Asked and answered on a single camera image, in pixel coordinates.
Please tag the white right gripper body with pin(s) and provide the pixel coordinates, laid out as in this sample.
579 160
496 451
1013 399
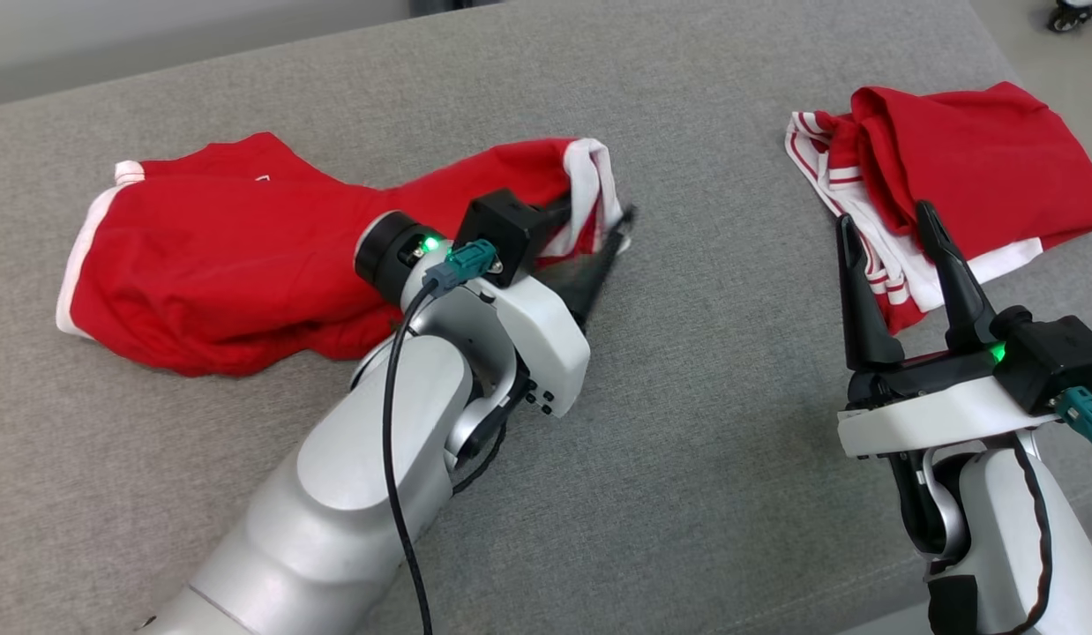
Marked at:
934 414

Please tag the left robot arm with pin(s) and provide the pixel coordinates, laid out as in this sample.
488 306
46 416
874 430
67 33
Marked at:
334 511

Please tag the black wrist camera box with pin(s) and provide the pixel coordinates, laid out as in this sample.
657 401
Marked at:
1053 362
502 229

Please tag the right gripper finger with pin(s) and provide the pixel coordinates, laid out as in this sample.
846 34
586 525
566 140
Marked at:
956 291
863 317

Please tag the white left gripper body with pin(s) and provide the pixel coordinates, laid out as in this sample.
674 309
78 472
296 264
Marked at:
546 344

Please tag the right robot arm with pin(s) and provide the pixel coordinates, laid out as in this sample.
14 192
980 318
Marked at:
996 547

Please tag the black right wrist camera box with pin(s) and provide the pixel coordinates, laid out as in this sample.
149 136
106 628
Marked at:
1053 362

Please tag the black caster wheel base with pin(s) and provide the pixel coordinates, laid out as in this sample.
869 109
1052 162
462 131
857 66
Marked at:
1075 13

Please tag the red shorts with white trim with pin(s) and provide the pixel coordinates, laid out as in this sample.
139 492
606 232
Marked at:
228 256

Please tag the grey partition post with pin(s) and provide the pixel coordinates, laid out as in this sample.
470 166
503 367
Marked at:
480 4
433 6

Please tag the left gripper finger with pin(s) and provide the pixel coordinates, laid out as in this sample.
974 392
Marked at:
553 214
599 273

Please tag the red Bulls jersey shirt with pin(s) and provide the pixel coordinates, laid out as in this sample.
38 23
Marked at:
978 150

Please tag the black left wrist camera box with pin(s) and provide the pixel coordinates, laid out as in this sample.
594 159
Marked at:
502 229

